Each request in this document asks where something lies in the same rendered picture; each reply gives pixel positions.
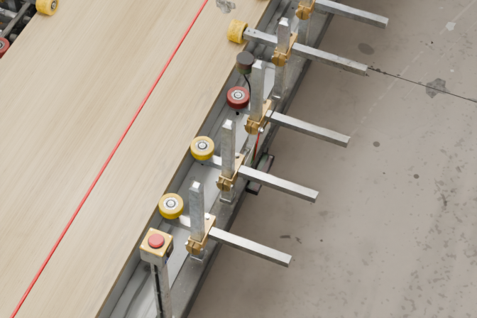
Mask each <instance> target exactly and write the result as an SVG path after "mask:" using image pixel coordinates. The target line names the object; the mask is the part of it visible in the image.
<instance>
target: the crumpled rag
mask: <svg viewBox="0 0 477 318"><path fill-rule="evenodd" d="M215 2H216V7H218V8H220V9H221V12H222V13H231V9H235V8H236V5H235V3H234V2H232V1H227V0H215Z"/></svg>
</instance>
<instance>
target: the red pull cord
mask: <svg viewBox="0 0 477 318"><path fill-rule="evenodd" d="M207 2H208V0H204V2H203V4H202V5H201V7H200V8H199V10H198V12H197V14H196V15H195V17H194V18H193V20H192V22H191V24H190V25H189V26H188V28H187V30H186V31H185V33H184V35H183V36H182V38H181V39H180V42H179V43H178V44H177V46H176V48H175V49H174V51H173V52H172V54H171V56H170V57H169V59H168V61H167V62H166V63H165V66H164V67H163V69H162V70H161V72H160V74H159V75H158V77H157V79H156V80H155V82H154V83H153V85H152V87H151V88H150V90H149V92H148V93H147V95H146V97H145V98H144V100H143V101H142V103H141V105H140V106H139V108H138V110H137V111H136V113H135V114H134V116H133V118H132V119H131V121H130V122H129V124H128V126H127V127H126V129H125V131H124V132H123V134H122V135H121V137H120V139H119V140H118V142H117V144H116V145H115V147H114V149H113V150H112V152H111V153H110V155H109V157H108V158H107V159H106V162H105V163H104V165H103V166H102V168H101V170H100V171H99V173H98V175H97V176H96V177H95V179H94V181H93V183H92V184H91V186H90V187H89V189H88V190H87V193H86V194H85V196H84V197H83V199H82V201H81V202H80V204H79V206H78V207H77V208H76V210H75V212H74V214H73V215H72V217H71V218H70V220H69V221H68V223H67V225H66V227H65V228H64V230H63V231H62V233H61V234H60V236H59V238H58V240H57V241H56V243H55V245H54V246H53V248H52V249H51V251H50V252H49V254H48V256H47V258H46V259H45V261H44V262H43V264H42V266H41V267H40V269H39V271H38V272H37V273H36V275H35V277H34V279H33V280H32V282H31V283H30V285H29V286H28V289H27V290H26V291H25V293H24V295H23V297H22V298H21V300H20V301H19V303H18V304H17V306H16V308H15V310H14V311H13V313H12V314H11V316H10V317H9V318H14V317H15V316H16V313H17V312H18V310H19V309H20V307H21V305H22V304H23V302H24V300H25V299H26V298H27V296H28V294H29V292H30V291H31V289H32V287H33V286H34V285H35V282H36V281H37V279H38V278H39V276H40V274H41V273H42V272H43V269H44V268H45V266H46V265H47V263H48V261H49V260H50V258H51V256H52V255H53V253H54V252H55V249H56V248H57V247H58V245H59V243H60V242H61V240H62V238H63V236H64V235H65V234H66V232H67V230H68V229H69V227H70V225H71V224H72V222H73V221H74V219H75V217H76V216H77V214H78V212H79V211H80V209H81V208H82V205H83V204H84V202H85V201H86V199H87V198H88V196H89V194H90V192H91V191H92V189H93V188H94V186H95V185H96V183H97V181H98V179H99V178H100V176H101V175H102V173H103V171H104V170H105V168H106V166H107V165H108V163H109V161H110V160H111V158H112V157H113V155H114V154H115V152H116V150H117V148H118V147H119V145H120V144H121V142H122V140H123V139H124V137H125V135H126V134H127V132H128V130H129V129H130V127H131V126H132V124H133V122H134V121H135V119H136V117H137V115H138V114H139V113H140V111H141V109H142V108H143V106H144V104H145V103H146V101H147V100H148V98H149V96H150V94H151V93H152V91H153V90H154V88H155V86H156V84H157V83H158V81H159V80H160V78H161V77H162V75H163V73H164V71H165V70H166V68H167V67H168V65H169V64H170V62H171V60H172V59H173V57H174V55H175V53H176V52H177V50H178V49H179V47H180V46H181V44H182V42H183V40H184V39H185V37H186V36H187V34H188V33H189V31H190V29H191V27H192V26H193V24H194V22H195V21H196V20H197V17H198V16H199V15H200V13H201V11H202V9H203V8H204V6H205V4H206V3H207Z"/></svg>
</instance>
